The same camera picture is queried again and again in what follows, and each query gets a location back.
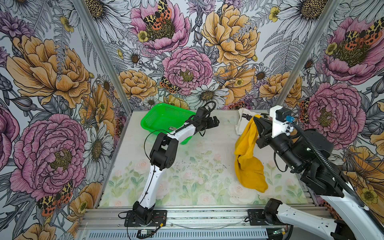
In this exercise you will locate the yellow t-shirt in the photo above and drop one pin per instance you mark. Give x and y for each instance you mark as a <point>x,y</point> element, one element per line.
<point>249,169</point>

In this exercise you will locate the right aluminium corner post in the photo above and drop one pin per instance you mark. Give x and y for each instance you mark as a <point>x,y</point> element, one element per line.
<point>320,26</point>

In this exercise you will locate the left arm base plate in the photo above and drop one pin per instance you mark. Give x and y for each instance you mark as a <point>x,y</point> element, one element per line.
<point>151,219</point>

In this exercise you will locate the white black folded t-shirt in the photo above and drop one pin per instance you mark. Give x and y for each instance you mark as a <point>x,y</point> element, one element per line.
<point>245,116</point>

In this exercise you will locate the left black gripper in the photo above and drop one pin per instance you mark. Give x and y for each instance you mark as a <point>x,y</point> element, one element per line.
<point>211,124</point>

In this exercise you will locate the aluminium front rail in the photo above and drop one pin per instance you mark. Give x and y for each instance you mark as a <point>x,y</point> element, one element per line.
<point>189,216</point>

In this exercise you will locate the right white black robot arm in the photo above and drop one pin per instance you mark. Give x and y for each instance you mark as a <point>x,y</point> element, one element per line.
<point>307,152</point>

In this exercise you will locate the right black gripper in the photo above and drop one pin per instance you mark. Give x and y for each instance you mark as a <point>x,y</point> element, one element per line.
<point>266,130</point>

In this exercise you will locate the white vented cable duct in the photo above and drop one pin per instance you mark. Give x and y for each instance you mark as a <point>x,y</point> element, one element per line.
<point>181,234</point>

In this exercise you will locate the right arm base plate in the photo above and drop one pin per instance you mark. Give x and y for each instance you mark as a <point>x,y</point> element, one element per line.
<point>257,218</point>

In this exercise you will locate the aluminium corner post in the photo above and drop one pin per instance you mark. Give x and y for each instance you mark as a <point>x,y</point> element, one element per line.
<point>320,26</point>
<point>97,41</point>

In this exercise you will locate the left aluminium corner post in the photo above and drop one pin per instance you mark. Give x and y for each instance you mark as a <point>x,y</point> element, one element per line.
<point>97,41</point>

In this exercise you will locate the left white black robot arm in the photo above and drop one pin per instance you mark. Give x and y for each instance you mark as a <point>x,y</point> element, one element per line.
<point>163,155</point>

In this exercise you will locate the green plastic basket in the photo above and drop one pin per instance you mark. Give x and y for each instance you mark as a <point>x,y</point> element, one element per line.
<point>167,119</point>

